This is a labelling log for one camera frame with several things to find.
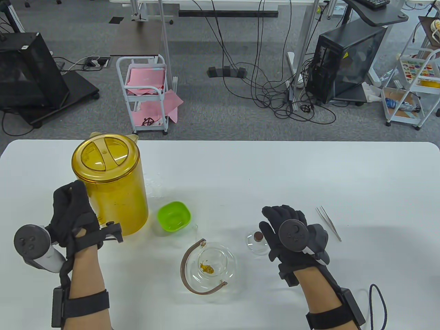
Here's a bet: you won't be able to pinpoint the person's left hand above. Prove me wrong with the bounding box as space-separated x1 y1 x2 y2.
45 180 103 258

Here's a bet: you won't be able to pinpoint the person's right hand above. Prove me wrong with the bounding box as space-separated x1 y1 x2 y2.
259 205 330 275

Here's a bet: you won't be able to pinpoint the glass lid with wooden knob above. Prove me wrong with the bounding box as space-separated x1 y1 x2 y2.
246 231 270 255

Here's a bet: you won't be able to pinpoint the yellow plastic pitcher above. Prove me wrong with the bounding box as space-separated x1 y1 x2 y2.
71 133 149 237

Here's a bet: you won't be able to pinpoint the glass teapot with brown handle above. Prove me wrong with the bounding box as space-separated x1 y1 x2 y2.
180 224 238 304

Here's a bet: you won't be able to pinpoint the glass infuser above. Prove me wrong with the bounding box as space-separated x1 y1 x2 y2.
198 247 229 277

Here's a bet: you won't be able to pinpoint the metal tweezers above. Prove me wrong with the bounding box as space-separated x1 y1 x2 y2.
316 206 342 242

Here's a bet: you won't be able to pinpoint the green plastic bowl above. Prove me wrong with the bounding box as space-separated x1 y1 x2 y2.
157 201 191 232

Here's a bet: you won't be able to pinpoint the person's left forearm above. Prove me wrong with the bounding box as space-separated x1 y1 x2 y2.
64 246 112 330

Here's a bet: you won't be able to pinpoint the person's right forearm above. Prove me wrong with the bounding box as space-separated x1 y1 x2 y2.
296 268 358 330

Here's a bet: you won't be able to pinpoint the right hand controller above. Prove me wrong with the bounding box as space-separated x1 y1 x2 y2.
278 220 330 265

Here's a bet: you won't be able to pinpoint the hand controller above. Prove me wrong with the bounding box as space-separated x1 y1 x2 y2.
14 224 67 274
278 220 330 265

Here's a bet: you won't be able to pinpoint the left hand controller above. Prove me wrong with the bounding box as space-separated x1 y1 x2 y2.
14 224 67 274

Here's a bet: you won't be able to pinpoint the left wrist sensor band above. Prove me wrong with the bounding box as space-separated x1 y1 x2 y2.
51 287 110 329

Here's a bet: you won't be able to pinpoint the wrist sensor band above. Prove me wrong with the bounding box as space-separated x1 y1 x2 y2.
51 287 110 329
306 289 366 330

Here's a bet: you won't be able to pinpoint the right wrist sensor band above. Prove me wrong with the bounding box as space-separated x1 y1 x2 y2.
306 289 366 330

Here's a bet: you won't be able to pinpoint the white trolley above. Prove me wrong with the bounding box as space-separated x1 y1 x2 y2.
116 54 169 136
382 48 440 130

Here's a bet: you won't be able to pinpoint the black rolling stand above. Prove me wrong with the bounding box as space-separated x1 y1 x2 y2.
0 70 100 128

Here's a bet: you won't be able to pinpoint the black mesh computer tower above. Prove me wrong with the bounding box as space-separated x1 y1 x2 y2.
0 33 70 110

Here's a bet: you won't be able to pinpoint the pink paper sheet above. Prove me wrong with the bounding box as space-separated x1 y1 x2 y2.
137 90 184 126

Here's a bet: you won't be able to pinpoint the pink paper stack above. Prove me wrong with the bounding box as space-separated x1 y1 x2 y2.
125 67 165 96

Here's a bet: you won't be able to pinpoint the black desk foot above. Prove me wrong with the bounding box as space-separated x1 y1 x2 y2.
207 66 247 78

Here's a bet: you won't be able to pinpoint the white plastic bag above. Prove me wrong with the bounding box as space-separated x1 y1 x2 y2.
363 82 382 102

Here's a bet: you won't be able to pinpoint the white power strip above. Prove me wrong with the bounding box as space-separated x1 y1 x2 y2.
287 52 305 87

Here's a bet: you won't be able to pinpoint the blue cloth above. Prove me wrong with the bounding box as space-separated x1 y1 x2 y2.
385 97 421 113

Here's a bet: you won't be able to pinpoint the dark brown side table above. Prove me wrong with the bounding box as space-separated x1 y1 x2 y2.
110 20 163 57

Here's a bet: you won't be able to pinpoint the black glass-sided computer tower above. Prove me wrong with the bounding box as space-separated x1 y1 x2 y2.
306 25 388 105

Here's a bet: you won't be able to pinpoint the colourful puzzle board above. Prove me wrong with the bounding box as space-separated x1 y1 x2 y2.
400 59 440 81

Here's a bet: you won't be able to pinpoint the black desk crossbar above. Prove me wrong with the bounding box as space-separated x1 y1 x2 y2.
179 10 278 18

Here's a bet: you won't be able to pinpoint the black standing desk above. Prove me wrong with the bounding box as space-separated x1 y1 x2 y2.
344 0 409 27

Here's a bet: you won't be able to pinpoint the black keyboard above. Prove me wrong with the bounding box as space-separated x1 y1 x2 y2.
357 0 391 9

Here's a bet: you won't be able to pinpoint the wooden table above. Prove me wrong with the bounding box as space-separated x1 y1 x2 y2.
418 15 440 48

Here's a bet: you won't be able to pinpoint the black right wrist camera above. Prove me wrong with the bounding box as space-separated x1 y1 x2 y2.
278 265 299 286

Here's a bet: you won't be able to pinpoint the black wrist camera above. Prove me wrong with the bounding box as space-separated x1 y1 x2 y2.
278 265 299 286
98 222 123 244

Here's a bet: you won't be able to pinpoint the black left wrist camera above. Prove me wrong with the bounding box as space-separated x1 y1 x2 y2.
98 222 123 244

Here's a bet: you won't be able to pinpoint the black braided cord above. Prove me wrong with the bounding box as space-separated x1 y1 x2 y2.
368 284 388 330

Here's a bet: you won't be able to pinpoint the black cable bundle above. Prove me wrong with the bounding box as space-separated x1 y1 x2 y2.
191 0 337 125

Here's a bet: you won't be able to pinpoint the white desk frame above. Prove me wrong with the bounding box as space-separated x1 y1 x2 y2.
110 0 344 112

